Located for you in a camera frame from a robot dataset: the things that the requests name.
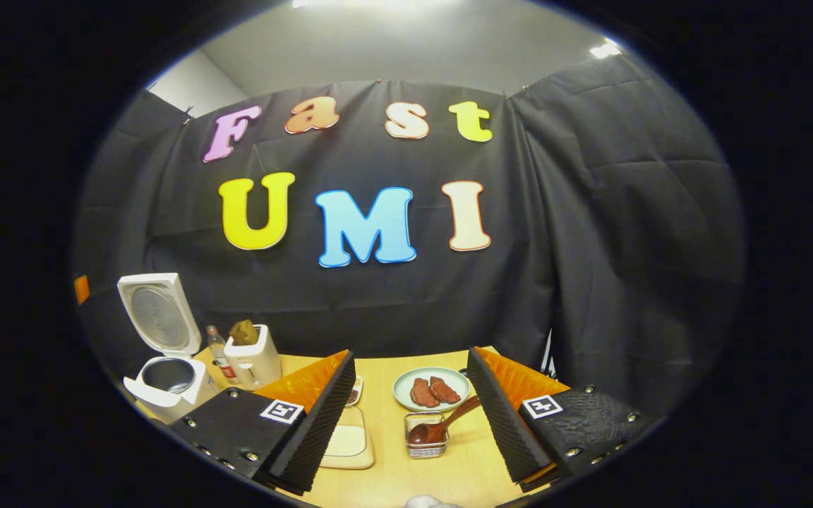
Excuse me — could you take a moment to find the brown meat slice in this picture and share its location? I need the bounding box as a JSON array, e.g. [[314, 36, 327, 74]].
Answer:
[[429, 376, 462, 404], [410, 378, 440, 409]]

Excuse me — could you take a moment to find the large ceiling light panel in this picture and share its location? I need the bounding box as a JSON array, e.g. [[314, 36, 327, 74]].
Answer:
[[294, 0, 464, 9]]

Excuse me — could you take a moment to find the red label plastic bottle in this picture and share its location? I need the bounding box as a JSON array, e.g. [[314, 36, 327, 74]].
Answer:
[[207, 325, 238, 385]]

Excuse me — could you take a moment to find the white rice cooker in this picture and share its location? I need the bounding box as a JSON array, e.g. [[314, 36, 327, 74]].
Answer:
[[117, 272, 220, 424]]

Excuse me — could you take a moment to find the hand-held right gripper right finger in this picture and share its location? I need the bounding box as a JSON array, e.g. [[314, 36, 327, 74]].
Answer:
[[466, 346, 644, 492]]

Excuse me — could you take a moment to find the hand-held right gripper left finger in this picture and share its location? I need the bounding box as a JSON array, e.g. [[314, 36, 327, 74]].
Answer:
[[169, 351, 356, 495]]

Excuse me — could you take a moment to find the pale green plate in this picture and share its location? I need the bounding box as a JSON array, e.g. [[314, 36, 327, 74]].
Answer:
[[392, 366, 471, 413]]

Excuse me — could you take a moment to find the clear container of rice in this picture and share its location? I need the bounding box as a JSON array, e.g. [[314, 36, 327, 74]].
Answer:
[[320, 405, 375, 470]]

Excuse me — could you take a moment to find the black backdrop cloth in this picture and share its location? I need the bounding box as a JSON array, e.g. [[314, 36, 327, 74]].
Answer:
[[71, 53, 746, 417]]

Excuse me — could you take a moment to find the white toaster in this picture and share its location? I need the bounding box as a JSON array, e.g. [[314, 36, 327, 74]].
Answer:
[[224, 324, 282, 389]]

